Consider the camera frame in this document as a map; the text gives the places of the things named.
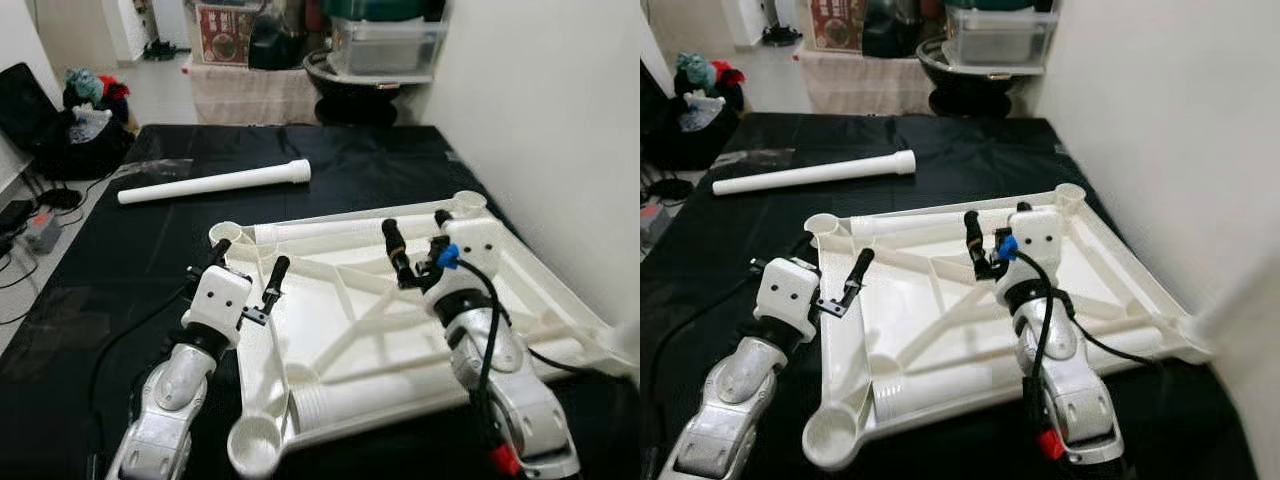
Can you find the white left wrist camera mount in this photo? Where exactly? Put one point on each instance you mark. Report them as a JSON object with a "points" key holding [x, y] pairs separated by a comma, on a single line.
{"points": [[218, 300], [788, 295]]}

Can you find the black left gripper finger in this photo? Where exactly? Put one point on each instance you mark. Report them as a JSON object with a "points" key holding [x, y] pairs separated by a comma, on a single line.
{"points": [[861, 268], [782, 252], [278, 276], [212, 257]]}

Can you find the black wok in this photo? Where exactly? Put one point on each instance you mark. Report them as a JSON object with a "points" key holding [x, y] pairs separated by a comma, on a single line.
{"points": [[935, 70], [322, 78]]}

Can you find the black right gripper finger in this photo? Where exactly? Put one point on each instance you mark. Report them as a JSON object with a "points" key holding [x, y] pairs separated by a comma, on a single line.
{"points": [[395, 246], [974, 236], [444, 220], [1024, 208]]}

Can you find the clear plastic wrap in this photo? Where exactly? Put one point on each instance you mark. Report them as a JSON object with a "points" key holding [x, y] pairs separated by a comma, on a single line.
{"points": [[755, 157], [160, 167]]}

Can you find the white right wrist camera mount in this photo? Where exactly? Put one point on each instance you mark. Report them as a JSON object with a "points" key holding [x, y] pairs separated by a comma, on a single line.
{"points": [[475, 250], [1035, 240]]}

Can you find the beige cloth covered table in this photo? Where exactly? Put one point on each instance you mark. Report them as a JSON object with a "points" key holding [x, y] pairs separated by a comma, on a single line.
{"points": [[865, 82], [250, 95]]}

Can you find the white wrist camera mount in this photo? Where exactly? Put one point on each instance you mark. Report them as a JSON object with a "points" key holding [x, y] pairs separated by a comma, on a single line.
{"points": [[788, 295], [1035, 240], [475, 250], [218, 300]]}

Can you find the green lidded pot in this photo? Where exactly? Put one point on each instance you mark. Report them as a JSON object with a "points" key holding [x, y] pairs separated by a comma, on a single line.
{"points": [[380, 8], [1000, 4]]}

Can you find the clear plastic container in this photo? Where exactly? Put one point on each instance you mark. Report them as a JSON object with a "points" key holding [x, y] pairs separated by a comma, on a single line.
{"points": [[385, 45], [1000, 38]]}

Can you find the black mop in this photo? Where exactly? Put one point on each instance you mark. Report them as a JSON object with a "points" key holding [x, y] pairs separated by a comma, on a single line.
{"points": [[160, 48], [782, 37]]}

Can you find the white plastic bag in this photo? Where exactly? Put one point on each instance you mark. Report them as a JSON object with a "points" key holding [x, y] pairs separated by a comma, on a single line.
{"points": [[702, 110], [90, 123]]}

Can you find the black power adapter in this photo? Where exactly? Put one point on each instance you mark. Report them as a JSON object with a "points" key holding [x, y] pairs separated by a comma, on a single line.
{"points": [[18, 215]]}

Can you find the black plastic sheet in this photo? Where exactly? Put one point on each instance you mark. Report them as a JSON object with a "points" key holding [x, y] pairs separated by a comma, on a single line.
{"points": [[350, 150], [950, 140]]}

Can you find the black router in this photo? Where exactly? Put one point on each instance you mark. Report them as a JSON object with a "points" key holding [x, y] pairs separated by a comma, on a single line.
{"points": [[672, 188], [62, 198]]}

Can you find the black suitcase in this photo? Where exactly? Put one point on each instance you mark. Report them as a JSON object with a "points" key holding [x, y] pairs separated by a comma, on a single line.
{"points": [[680, 150], [25, 100]]}

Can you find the grey electrical box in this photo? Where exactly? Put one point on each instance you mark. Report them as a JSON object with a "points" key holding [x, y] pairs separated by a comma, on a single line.
{"points": [[42, 232], [655, 222]]}

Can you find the white plastic table top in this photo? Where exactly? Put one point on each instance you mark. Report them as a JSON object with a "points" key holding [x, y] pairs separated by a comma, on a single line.
{"points": [[930, 300], [330, 300]]}

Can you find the red printed cardboard box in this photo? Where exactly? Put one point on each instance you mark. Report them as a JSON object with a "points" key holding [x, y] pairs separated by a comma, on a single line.
{"points": [[225, 35], [838, 25]]}

